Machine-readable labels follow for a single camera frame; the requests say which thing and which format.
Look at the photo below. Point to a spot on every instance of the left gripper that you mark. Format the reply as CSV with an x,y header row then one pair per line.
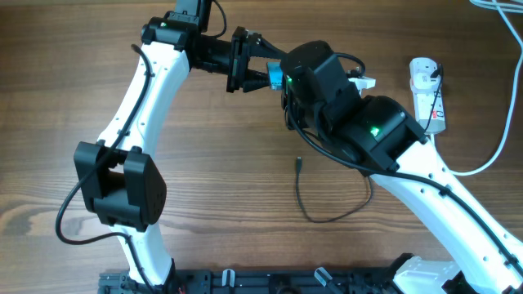
x,y
253,47

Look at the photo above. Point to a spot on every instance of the Galaxy S25 smartphone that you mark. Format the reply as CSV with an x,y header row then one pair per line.
x,y
275,76

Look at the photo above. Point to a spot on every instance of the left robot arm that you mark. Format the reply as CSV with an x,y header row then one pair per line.
x,y
117,176

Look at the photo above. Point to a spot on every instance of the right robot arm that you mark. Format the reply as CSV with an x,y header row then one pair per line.
x,y
377,137

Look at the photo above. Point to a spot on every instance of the white USB charger plug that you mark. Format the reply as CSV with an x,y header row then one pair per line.
x,y
424,81

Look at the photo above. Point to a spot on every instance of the white power strip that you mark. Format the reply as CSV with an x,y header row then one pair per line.
x,y
429,107

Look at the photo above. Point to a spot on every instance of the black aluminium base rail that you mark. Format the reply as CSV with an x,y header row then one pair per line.
x,y
321,280

